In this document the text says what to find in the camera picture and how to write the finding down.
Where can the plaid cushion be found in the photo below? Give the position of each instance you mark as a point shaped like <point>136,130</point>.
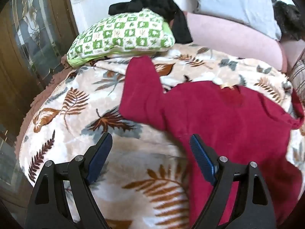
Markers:
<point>299,76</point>

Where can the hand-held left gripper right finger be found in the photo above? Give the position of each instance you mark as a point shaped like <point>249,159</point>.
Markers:
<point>202,158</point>

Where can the light blue pillow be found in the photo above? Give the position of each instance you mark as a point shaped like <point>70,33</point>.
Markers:
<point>238,2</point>

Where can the pink bed sheet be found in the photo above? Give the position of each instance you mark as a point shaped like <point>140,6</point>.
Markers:
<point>226,35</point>

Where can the green checkered pillow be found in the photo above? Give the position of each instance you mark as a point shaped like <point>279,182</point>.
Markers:
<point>119,33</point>

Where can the black cloth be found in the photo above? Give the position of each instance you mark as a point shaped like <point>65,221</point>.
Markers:
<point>181,26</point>

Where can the wooden door with glass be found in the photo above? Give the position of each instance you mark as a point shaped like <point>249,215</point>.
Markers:
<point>31,28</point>

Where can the leaf print blanket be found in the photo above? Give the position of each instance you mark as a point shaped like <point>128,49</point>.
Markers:
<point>78,114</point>

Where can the dark red fleece garment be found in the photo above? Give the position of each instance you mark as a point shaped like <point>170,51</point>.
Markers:
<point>226,114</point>

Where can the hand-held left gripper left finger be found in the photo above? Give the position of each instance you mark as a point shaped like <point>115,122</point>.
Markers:
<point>100,157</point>

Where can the white headboard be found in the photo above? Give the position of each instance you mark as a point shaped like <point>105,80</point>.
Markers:
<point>95,9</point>

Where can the dark furry cloth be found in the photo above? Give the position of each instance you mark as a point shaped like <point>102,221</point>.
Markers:
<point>288,19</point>

